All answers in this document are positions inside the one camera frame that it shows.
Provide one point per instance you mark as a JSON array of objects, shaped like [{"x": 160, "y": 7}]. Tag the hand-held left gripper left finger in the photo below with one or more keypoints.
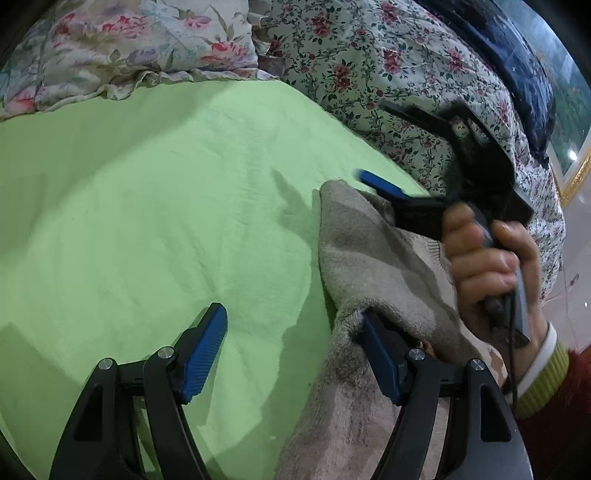
[{"x": 205, "y": 350}]

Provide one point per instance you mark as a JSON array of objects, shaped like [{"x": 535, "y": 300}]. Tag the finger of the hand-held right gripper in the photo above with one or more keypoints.
[
  {"x": 415, "y": 115},
  {"x": 385, "y": 184}
]

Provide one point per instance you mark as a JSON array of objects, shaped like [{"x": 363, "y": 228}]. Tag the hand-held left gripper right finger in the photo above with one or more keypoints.
[{"x": 381, "y": 360}]

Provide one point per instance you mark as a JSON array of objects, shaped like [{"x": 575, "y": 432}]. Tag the grey knit sweater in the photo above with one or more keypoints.
[{"x": 369, "y": 258}]

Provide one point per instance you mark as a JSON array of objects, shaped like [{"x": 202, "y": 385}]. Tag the person's right forearm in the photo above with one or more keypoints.
[{"x": 558, "y": 406}]

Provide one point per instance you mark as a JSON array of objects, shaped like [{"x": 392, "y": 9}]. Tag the person's right hand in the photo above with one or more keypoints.
[{"x": 480, "y": 272}]

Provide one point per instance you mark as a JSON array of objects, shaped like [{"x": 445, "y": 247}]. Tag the white floral quilt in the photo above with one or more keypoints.
[{"x": 369, "y": 69}]

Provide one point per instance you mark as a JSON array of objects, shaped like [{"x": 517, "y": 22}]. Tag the gold framed picture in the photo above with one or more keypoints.
[{"x": 570, "y": 115}]

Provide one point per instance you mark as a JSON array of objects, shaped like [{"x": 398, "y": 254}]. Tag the dark blue cloth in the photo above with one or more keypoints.
[{"x": 503, "y": 50}]

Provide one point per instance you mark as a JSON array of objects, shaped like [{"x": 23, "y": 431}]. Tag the green bed sheet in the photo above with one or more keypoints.
[{"x": 138, "y": 207}]

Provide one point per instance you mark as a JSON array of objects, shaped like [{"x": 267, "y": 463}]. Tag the ruffled floral pillow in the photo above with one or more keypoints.
[{"x": 129, "y": 46}]

